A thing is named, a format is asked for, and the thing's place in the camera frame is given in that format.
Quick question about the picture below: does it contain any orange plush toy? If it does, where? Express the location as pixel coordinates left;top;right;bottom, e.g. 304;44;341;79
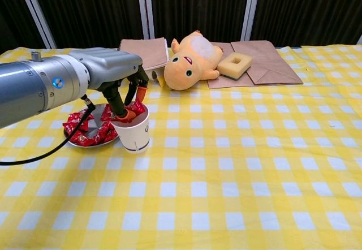
163;29;224;91

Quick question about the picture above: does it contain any white paper box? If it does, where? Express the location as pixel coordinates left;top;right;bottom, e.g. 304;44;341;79
143;66;166;89

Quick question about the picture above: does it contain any silver metal plate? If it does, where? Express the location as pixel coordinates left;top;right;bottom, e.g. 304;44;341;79
63;104;119;148

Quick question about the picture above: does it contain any yellow square sponge with hole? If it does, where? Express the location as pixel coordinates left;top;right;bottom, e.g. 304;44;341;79
217;52;253;79

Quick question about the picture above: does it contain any white paper cup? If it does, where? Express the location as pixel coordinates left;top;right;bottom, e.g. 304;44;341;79
110;104;151;154

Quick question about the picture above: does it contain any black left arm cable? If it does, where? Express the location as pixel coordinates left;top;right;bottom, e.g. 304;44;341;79
0;94;96;166

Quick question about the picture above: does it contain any black partition panel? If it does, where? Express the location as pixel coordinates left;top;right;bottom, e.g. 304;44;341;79
251;0;362;49
0;0;49;54
149;0;251;47
29;0;146;49

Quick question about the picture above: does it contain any yellow white checked tablecloth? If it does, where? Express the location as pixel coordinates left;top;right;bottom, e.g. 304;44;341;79
0;45;362;250

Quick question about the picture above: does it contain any brown spiral notebook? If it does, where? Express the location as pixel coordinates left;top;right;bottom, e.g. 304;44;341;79
118;37;170;71

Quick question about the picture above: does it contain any red candy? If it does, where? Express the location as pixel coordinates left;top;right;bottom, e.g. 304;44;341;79
100;105;115;122
126;100;146;118
69;132;100;148
62;113;96;132
97;122;118;144

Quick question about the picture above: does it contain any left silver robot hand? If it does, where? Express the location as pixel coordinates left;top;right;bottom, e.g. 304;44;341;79
68;47;150;124

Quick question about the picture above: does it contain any silver partition post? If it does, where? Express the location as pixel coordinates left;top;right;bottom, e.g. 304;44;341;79
15;0;57;49
136;0;156;40
240;0;262;42

